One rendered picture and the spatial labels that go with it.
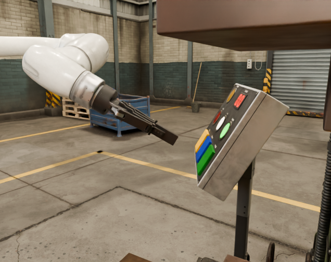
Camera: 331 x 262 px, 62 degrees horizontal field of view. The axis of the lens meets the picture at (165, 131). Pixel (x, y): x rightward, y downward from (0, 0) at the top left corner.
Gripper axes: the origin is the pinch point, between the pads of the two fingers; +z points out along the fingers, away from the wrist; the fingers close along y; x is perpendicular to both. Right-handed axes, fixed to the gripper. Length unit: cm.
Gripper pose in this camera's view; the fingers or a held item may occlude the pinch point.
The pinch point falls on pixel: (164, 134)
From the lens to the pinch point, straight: 74.4
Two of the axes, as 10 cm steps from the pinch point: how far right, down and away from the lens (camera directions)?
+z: 8.7, 5.0, 0.4
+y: -0.7, 2.1, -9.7
